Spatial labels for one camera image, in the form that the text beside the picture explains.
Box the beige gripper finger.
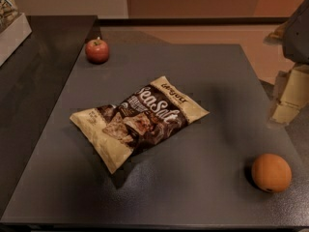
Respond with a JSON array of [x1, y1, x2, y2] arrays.
[[269, 64, 309, 125], [267, 23, 287, 41]]

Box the brown sea salt chip bag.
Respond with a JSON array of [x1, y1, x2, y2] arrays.
[[70, 76, 209, 173]]

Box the orange fruit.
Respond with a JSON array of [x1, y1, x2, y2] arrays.
[[251, 154, 292, 193]]

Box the red apple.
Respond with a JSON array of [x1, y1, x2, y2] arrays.
[[85, 37, 109, 64]]

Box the white box with snacks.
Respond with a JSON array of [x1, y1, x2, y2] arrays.
[[0, 0, 32, 66]]

